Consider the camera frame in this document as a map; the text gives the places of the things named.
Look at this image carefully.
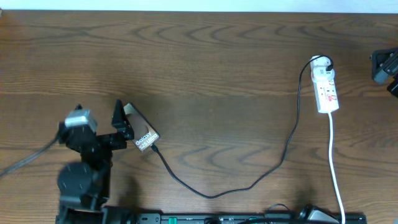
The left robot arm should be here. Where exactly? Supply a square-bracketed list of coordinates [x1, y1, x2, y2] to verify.
[55, 100, 134, 223]

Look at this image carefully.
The white power strip cord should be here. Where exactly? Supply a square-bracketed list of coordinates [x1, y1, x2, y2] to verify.
[328, 112, 346, 224]

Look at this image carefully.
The black charger cable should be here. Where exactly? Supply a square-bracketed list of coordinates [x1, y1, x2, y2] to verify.
[150, 55, 335, 199]

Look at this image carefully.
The black left camera cable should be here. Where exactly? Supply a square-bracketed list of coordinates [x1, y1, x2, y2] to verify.
[0, 133, 62, 178]

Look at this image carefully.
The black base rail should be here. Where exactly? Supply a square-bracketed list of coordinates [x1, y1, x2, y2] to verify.
[55, 212, 368, 224]

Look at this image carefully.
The white power strip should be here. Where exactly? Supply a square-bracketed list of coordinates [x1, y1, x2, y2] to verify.
[310, 55, 339, 114]

